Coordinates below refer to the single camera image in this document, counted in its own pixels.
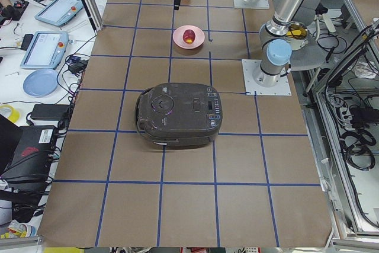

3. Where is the teach pendant far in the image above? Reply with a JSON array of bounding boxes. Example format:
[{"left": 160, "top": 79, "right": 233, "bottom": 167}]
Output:
[{"left": 34, "top": 0, "right": 83, "bottom": 27}]

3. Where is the dark grey rice cooker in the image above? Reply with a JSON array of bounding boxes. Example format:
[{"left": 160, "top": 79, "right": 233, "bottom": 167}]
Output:
[{"left": 134, "top": 83, "right": 223, "bottom": 148}]

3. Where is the black power adapter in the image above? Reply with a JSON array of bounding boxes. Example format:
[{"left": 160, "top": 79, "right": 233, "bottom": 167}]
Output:
[{"left": 30, "top": 104, "right": 69, "bottom": 121}]

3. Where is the teach pendant near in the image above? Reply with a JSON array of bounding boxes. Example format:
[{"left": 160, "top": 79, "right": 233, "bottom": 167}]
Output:
[{"left": 20, "top": 31, "right": 69, "bottom": 69}]

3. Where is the pink plate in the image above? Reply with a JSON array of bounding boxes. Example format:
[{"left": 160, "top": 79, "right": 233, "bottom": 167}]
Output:
[{"left": 172, "top": 25, "right": 205, "bottom": 49}]

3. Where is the yellow tape roll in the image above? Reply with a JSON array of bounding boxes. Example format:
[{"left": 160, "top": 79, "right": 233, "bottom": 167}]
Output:
[{"left": 0, "top": 104, "right": 20, "bottom": 123}]

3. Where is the blue plate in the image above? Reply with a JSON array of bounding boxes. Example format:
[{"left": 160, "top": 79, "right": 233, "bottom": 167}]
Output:
[{"left": 23, "top": 69, "right": 58, "bottom": 97}]

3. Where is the shiny metal bowl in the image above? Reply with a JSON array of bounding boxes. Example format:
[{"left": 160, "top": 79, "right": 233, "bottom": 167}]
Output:
[{"left": 285, "top": 22, "right": 309, "bottom": 51}]

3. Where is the black laptop computer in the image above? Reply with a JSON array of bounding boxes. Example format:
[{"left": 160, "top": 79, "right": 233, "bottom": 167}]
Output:
[{"left": 1, "top": 116, "right": 57, "bottom": 192}]

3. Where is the teach pendant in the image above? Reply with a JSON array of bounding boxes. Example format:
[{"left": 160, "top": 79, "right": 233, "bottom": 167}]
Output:
[
  {"left": 34, "top": 0, "right": 83, "bottom": 27},
  {"left": 20, "top": 31, "right": 69, "bottom": 69}
]

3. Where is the red apple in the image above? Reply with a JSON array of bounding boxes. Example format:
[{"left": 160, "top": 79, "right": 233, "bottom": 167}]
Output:
[{"left": 182, "top": 29, "right": 196, "bottom": 44}]

